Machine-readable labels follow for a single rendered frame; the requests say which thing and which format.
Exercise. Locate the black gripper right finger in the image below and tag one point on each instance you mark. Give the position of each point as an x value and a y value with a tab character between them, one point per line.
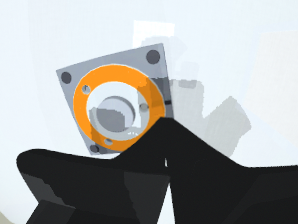
209	188

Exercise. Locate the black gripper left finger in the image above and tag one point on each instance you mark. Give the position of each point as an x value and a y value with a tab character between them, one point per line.
132	184

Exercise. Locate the orange round plate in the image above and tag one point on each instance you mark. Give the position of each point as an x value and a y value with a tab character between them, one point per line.
120	80

